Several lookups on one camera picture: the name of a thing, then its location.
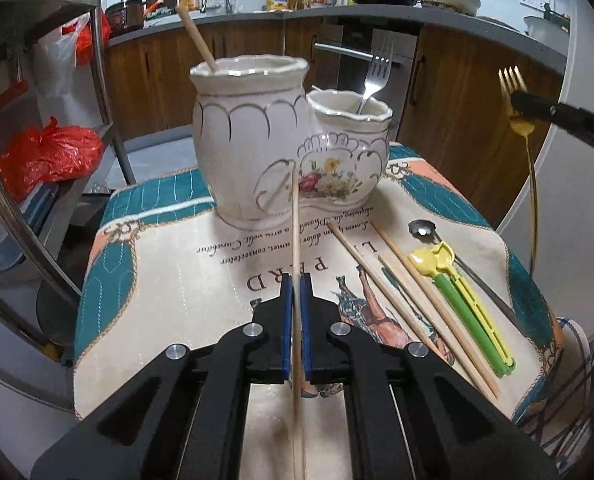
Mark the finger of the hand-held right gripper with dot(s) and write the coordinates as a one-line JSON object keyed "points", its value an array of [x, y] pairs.
{"points": [[572, 122]]}

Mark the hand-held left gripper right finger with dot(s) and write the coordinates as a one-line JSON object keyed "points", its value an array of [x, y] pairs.
{"points": [[307, 325]]}

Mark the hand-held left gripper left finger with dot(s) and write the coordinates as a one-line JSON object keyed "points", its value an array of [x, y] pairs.
{"points": [[286, 325]]}

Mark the gold fork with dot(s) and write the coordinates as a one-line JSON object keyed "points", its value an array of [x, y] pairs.
{"points": [[531, 170]]}

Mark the wooden chopstick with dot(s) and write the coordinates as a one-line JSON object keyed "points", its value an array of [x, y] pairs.
{"points": [[372, 275], [295, 220], [408, 292], [457, 337], [197, 35]]}

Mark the silver flower-bowl spoon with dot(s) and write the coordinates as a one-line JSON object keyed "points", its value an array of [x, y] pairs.
{"points": [[421, 229]]}

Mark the white floral ceramic utensil holder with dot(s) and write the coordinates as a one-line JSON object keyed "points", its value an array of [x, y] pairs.
{"points": [[247, 135]]}

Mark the white bowl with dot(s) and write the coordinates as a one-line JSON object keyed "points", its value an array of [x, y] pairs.
{"points": [[539, 27]]}

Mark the wooden kitchen cabinets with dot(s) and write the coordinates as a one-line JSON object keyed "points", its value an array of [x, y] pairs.
{"points": [[457, 110]]}

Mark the printed horse tablecloth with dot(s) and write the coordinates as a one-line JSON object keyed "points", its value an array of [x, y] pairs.
{"points": [[177, 270]]}

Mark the grey kitchen counter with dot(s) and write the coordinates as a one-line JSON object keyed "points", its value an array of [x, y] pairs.
{"points": [[427, 20]]}

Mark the silver fork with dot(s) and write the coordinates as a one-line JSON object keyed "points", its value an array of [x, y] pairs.
{"points": [[377, 77]]}

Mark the built-in oven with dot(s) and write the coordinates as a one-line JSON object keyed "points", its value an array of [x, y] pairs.
{"points": [[342, 35]]}

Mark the large red plastic bag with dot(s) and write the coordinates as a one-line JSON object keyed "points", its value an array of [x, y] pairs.
{"points": [[47, 155]]}

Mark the metal storage rack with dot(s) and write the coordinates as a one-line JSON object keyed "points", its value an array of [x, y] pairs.
{"points": [[102, 85]]}

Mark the white plastic bag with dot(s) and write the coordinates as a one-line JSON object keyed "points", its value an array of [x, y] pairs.
{"points": [[54, 65]]}

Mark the dark pressure cooker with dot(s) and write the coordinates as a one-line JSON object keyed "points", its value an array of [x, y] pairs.
{"points": [[124, 15]]}

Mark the small red plastic bag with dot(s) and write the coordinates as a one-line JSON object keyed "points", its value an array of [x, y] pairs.
{"points": [[89, 35]]}

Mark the wall socket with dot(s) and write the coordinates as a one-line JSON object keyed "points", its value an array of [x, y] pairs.
{"points": [[529, 0]]}

